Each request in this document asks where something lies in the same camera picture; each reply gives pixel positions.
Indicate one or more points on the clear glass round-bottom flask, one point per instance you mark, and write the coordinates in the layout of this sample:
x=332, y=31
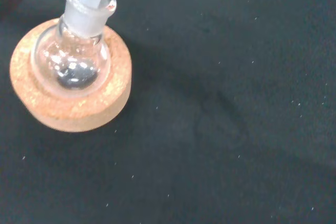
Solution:
x=71, y=56

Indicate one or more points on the black bench cloth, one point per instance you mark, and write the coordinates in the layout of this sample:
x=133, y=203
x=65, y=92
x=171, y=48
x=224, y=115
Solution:
x=223, y=116

